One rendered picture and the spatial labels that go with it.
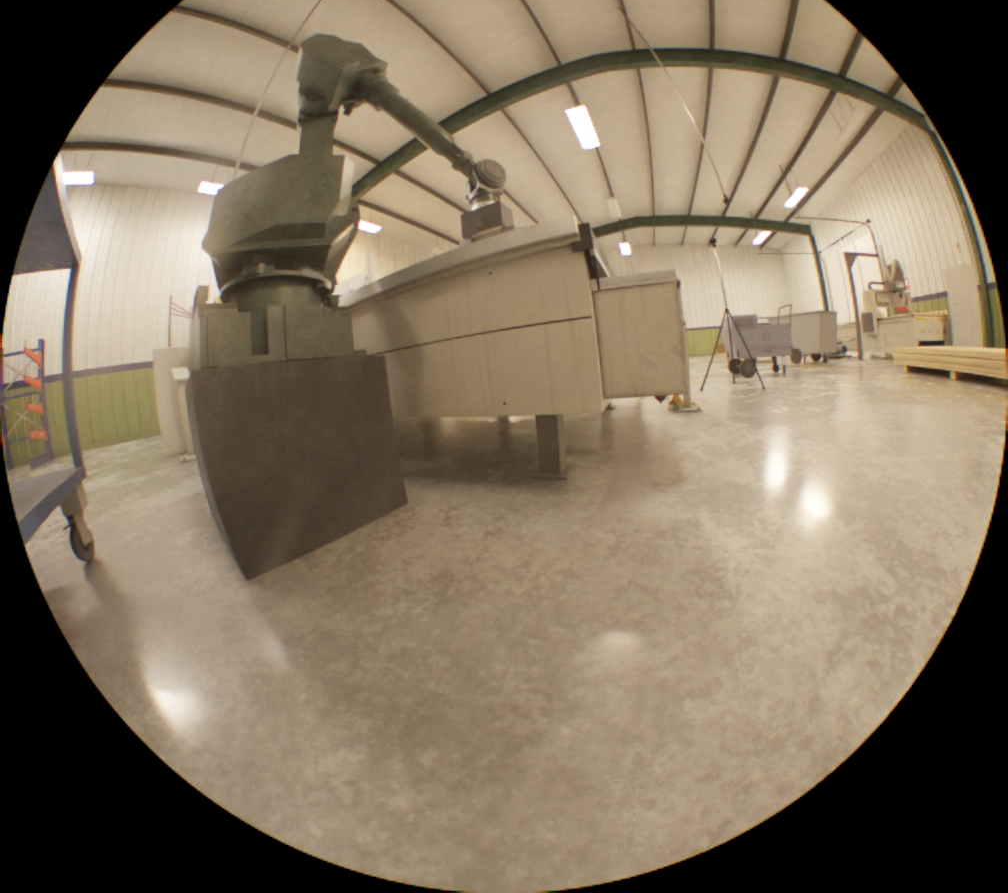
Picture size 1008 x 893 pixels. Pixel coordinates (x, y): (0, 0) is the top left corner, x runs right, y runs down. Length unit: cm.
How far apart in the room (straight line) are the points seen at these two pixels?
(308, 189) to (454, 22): 534
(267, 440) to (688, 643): 92
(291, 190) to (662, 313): 112
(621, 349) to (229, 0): 634
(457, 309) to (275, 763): 120
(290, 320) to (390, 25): 559
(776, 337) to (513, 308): 399
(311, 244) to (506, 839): 119
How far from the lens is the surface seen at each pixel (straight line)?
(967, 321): 770
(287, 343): 88
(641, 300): 91
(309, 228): 98
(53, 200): 119
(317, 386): 87
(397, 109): 176
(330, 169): 108
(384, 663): 56
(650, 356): 90
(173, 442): 362
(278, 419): 82
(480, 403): 104
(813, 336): 656
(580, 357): 90
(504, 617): 58
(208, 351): 82
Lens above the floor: 42
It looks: 4 degrees down
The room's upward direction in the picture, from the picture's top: 6 degrees counter-clockwise
